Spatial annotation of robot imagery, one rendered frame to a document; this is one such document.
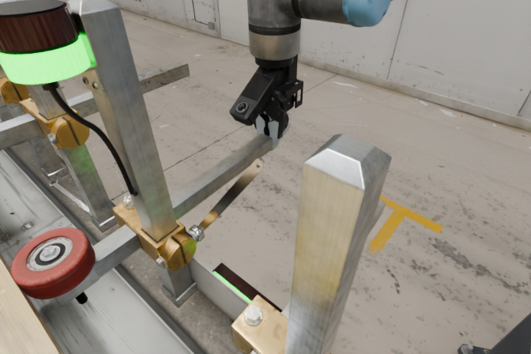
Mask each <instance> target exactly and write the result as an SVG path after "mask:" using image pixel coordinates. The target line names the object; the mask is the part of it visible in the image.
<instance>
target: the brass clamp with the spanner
mask: <svg viewBox="0 0 531 354"><path fill-rule="evenodd" d="M112 211H113V213H114V215H115V218H116V220H117V222H118V224H119V227H120V228H121V227H122V226H124V225H126V226H127V227H129V228H130V229H131V230H132V231H133V232H134V233H135V234H137V237H138V239H139V242H140V244H141V249H142V250H143V251H144V252H145V253H146V254H147V255H148V256H149V257H150V258H152V259H153V260H154V261H155V262H156V264H157V265H158V266H159V267H160V268H161V269H162V268H163V269H165V268H166V267H168V268H169V269H170V270H172V271H175V270H178V269H181V268H183V267H184V266H185V264H187V263H188V262H189V261H190V260H191V259H192V257H193V256H194V253H195V251H196V247H197V244H196V241H195V240H194V239H192V238H191V237H190V236H189V235H188V234H187V233H186V227H185V226H184V225H183V224H181V223H180V222H179V221H177V220H176V222H177V225H178V227H177V228H175V229H174V230H173V231H171V232H170V233H168V234H167V235H166V236H165V237H164V238H162V239H161V240H160V241H158V242H157V241H156V240H155V239H154V238H153V237H151V236H150V235H149V234H148V233H147V232H145V231H144V230H143V228H142V226H141V222H140V220H139V218H138V215H137V212H136V209H135V207H134V208H132V209H126V208H125V207H124V202H122V203H120V204H119V205H117V206H116V207H114V208H113V209H112Z"/></svg>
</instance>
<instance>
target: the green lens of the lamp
mask: <svg viewBox="0 0 531 354"><path fill-rule="evenodd" d="M0 63H1V65H2V68H3V69H4V71H5V72H6V75H7V77H8V78H9V79H10V80H11V81H12V82H15V83H18V84H26V85H32V84H43V83H49V82H53V81H61V80H63V79H67V78H69V77H73V76H76V75H78V74H79V73H82V72H84V71H86V70H87V69H88V68H89V67H90V61H89V57H88V55H87V52H86V50H85V46H84V44H83V41H82V38H81V36H78V41H77V42H75V43H73V44H71V45H69V46H67V47H63V48H59V49H57V50H53V51H46V52H41V53H35V54H28V55H8V54H3V53H0Z"/></svg>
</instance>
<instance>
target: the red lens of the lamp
mask: <svg viewBox="0 0 531 354"><path fill-rule="evenodd" d="M64 3H66V7H63V8H62V9H59V10H55V11H53V12H49V13H41V14H37V15H36V14H35V15H31V16H25V17H0V51H32V50H39V49H44V48H48V47H55V46H58V45H61V44H64V43H68V42H70V41H72V40H75V39H76V38H77V37H78V36H79V35H80V33H79V30H78V27H77V24H76V21H75V19H74V16H73V12H72V10H71V8H70V4H69V3H68V2H64Z"/></svg>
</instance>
